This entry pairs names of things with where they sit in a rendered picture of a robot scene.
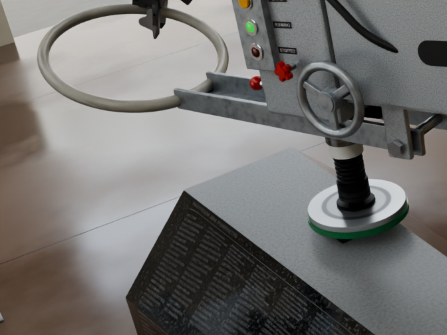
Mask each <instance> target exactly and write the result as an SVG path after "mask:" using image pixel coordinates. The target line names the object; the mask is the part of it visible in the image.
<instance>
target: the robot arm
mask: <svg viewBox="0 0 447 335"><path fill-rule="evenodd" d="M181 1H182V2H183V3H185V4H186V5H189V4H190V3H191V2H192V0H181ZM132 4H133V5H137V6H139V7H143V8H146V7H152V8H149V9H148V10H147V13H146V16H145V17H141V18H139V20H138V22H139V24H140V25H141V26H143V27H146V28H147V29H150V30H151V31H152V32H153V37H154V39H156V38H157V37H158V35H159V34H160V28H161V29H162V28H163V26H164V25H165V24H166V18H165V17H161V11H160V9H161V8H162V6H165V7H168V0H132Z"/></svg>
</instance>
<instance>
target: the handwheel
mask: <svg viewBox="0 0 447 335"><path fill-rule="evenodd" d="M320 70H322V71H326V72H330V73H331V74H334V75H335V76H336V77H338V78H339V79H340V80H341V81H342V82H343V83H344V84H343V85H342V86H340V87H338V88H335V87H334V86H328V87H327V88H325V89H324V90H322V89H321V88H319V87H318V86H316V85H315V84H313V83H312V82H311V81H309V80H308V78H309V77H310V75H311V74H313V73H314V72H317V71H320ZM306 90H308V91H309V92H311V93H312V94H314V95H315V96H316V103H317V106H318V107H319V109H320V110H321V111H322V112H324V113H326V114H328V116H329V122H330V126H328V125H326V124H325V123H324V122H322V121H321V120H320V119H319V118H318V117H317V116H316V114H315V113H314V111H313V110H312V108H311V107H310V104H309V101H308V99H307V93H306ZM348 95H351V96H352V99H353V103H354V107H355V113H354V117H353V120H352V122H351V123H350V124H349V125H348V126H347V127H345V128H340V127H339V121H338V117H337V110H338V109H339V108H340V107H341V106H342V105H343V98H345V97H347V96H348ZM297 99H298V102H299V105H300V108H301V110H302V112H303V114H304V115H305V117H306V119H307V120H308V121H309V122H310V124H311V125H312V126H313V127H314V128H316V129H317V130H318V131H320V132H321V133H323V134H324V135H327V136H330V137H332V138H346V137H349V136H352V135H353V134H354V133H355V132H356V131H357V130H358V129H359V128H360V127H361V125H362V123H363V119H364V116H365V105H364V100H363V96H362V94H361V91H360V88H359V87H358V85H357V83H356V82H355V80H354V79H353V77H352V76H351V75H350V74H349V73H348V72H347V71H346V70H345V69H343V68H341V67H340V66H339V65H337V64H335V63H332V62H329V61H325V60H318V61H315V62H311V63H309V64H308V65H307V66H306V67H305V68H304V69H303V70H302V71H301V72H300V74H299V77H298V79H297Z"/></svg>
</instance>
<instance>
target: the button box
mask: <svg viewBox="0 0 447 335"><path fill-rule="evenodd" d="M231 1H232V5H233V10H234V13H235V19H236V22H237V27H238V31H239V37H240V40H241V45H242V49H243V54H244V58H245V63H246V67H247V69H253V70H266V71H273V72H274V70H275V69H276V68H277V66H276V64H277V63H279V62H280V61H279V55H278V51H277V45H276V42H275V35H274V32H273V25H272V22H271V16H270V12H269V6H268V3H267V0H252V7H251V9H250V10H248V11H246V10H244V9H242V8H241V6H240V5H239V2H238V0H231ZM246 18H251V19H253V20H254V21H255V22H256V24H257V28H258V30H257V34H256V35H254V36H251V35H249V34H247V32H246V31H245V29H244V26H243V23H244V21H245V19H246ZM252 43H256V44H258V45H259V46H260V47H261V49H262V51H263V58H262V59H261V60H255V59H253V58H252V56H251V55H250V53H249V46H250V44H252Z"/></svg>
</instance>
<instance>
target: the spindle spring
mask: <svg viewBox="0 0 447 335"><path fill-rule="evenodd" d="M333 160H334V164H335V169H336V174H337V178H338V179H337V181H338V182H339V183H340V184H342V185H352V184H356V183H358V182H360V181H362V180H363V179H364V178H365V176H366V172H365V165H364V163H363V162H364V160H363V155H362V154H360V155H359V156H357V157H354V158H351V159H346V160H337V159H335V158H333ZM355 160H356V161H355ZM349 162H351V163H349ZM345 163H348V164H345ZM356 164H357V165H356ZM351 166H352V167H351ZM356 169H357V170H356ZM353 170H355V171H353ZM348 171H351V172H348ZM343 172H347V173H343ZM357 173H358V174H357ZM355 174H356V175H355ZM351 175H352V176H351ZM343 176H350V177H343ZM354 179H355V180H354ZM351 180H353V181H351Z"/></svg>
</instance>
